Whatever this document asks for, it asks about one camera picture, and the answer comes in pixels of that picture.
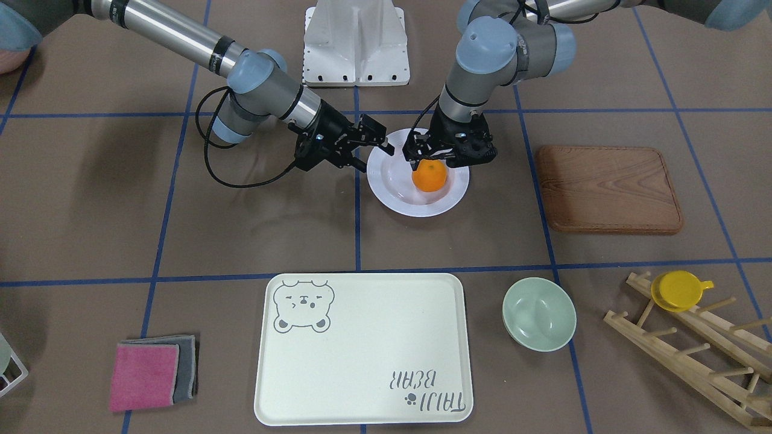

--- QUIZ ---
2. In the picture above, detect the white wire cup rack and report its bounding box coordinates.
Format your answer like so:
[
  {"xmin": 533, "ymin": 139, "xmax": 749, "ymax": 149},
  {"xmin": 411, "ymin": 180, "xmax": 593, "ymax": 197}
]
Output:
[{"xmin": 1, "ymin": 333, "xmax": 30, "ymax": 397}]

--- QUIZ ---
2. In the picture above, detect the pink bowl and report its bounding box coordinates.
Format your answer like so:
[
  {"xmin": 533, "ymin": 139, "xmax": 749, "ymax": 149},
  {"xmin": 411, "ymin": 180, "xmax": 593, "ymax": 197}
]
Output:
[{"xmin": 0, "ymin": 46, "xmax": 37, "ymax": 76}]

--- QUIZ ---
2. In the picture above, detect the grey cloth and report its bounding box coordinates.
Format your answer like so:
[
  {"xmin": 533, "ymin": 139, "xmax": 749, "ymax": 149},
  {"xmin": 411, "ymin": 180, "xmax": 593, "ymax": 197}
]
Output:
[{"xmin": 119, "ymin": 335, "xmax": 196, "ymax": 404}]

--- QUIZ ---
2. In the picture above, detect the cream bear tray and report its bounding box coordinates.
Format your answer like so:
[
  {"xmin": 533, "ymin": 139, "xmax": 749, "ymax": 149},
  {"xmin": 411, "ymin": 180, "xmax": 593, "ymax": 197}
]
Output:
[{"xmin": 253, "ymin": 274, "xmax": 474, "ymax": 426}]

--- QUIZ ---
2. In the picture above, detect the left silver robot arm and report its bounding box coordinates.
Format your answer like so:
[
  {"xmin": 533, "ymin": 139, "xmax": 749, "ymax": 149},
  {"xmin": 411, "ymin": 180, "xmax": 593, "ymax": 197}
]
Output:
[{"xmin": 402, "ymin": 1, "xmax": 770, "ymax": 171}]

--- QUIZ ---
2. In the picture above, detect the white round plate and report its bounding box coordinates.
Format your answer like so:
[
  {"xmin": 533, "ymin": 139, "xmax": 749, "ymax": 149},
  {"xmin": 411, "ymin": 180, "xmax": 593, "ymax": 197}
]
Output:
[{"xmin": 367, "ymin": 128, "xmax": 470, "ymax": 218}]

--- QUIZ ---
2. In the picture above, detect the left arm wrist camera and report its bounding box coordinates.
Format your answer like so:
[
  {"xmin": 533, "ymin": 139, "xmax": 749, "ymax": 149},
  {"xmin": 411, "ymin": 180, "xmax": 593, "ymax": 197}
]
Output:
[{"xmin": 460, "ymin": 124, "xmax": 498, "ymax": 167}]

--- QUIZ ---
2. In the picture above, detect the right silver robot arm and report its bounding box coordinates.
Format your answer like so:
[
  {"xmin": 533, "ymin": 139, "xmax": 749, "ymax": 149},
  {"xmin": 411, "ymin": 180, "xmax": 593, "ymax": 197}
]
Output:
[{"xmin": 1, "ymin": 1, "xmax": 395, "ymax": 171}]

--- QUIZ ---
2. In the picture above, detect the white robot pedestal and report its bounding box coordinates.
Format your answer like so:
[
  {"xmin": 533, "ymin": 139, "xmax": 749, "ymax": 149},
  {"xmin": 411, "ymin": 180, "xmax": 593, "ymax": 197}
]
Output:
[{"xmin": 302, "ymin": 1, "xmax": 411, "ymax": 87}]

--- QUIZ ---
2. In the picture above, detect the wooden cutting board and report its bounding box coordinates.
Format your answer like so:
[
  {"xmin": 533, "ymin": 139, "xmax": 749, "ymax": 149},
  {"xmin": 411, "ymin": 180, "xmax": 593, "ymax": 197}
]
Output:
[{"xmin": 535, "ymin": 145, "xmax": 685, "ymax": 234}]

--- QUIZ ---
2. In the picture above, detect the pink cloth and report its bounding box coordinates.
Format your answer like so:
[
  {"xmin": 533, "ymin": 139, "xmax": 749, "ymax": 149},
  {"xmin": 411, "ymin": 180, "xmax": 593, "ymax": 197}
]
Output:
[{"xmin": 109, "ymin": 343, "xmax": 180, "ymax": 412}]

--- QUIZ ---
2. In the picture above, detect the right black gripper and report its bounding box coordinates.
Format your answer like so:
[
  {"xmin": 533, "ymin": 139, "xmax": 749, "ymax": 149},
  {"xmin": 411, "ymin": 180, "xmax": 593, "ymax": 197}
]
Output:
[{"xmin": 293, "ymin": 102, "xmax": 395, "ymax": 173}]

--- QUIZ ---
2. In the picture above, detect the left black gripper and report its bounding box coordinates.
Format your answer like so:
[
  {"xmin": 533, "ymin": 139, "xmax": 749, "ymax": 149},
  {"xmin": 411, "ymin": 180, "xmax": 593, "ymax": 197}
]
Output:
[{"xmin": 402, "ymin": 109, "xmax": 489, "ymax": 171}]

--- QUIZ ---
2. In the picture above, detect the wooden dish rack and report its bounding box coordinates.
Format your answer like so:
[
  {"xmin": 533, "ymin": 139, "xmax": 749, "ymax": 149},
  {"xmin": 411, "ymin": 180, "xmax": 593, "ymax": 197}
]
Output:
[{"xmin": 603, "ymin": 272, "xmax": 771, "ymax": 433}]

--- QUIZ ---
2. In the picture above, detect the yellow mug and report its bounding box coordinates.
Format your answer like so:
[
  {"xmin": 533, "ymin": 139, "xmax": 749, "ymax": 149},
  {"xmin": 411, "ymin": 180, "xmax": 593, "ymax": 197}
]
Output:
[{"xmin": 650, "ymin": 270, "xmax": 715, "ymax": 312}]

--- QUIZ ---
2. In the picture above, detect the orange fruit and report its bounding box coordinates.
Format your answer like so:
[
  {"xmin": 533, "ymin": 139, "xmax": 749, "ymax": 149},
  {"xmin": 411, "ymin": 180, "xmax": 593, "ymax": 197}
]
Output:
[{"xmin": 411, "ymin": 159, "xmax": 448, "ymax": 192}]

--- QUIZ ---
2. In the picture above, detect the green bowl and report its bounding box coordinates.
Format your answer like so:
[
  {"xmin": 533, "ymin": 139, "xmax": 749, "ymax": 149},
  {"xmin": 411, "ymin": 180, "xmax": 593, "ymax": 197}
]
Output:
[{"xmin": 502, "ymin": 277, "xmax": 577, "ymax": 353}]

